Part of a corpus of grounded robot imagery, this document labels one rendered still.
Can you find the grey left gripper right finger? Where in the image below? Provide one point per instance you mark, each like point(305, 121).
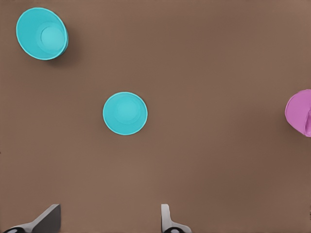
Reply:
point(167, 219)

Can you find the large blue bowl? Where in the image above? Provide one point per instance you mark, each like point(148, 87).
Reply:
point(40, 34)

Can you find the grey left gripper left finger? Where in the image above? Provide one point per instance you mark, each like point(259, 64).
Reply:
point(46, 219)

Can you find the small blue bowl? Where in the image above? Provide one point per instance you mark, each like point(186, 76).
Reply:
point(125, 113)

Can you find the pink bowl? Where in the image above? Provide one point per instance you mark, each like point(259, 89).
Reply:
point(297, 114)

